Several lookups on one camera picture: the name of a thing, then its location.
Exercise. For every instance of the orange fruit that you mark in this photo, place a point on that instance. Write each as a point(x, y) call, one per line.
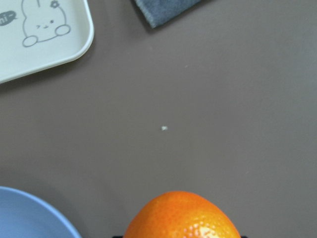
point(181, 214)

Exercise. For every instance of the blue plate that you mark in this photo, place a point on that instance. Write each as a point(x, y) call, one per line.
point(23, 215)

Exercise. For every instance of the cream serving tray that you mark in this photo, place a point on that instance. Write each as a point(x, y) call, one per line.
point(36, 35)

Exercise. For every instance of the grey folded cloth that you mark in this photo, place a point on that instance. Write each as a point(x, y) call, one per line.
point(159, 12)

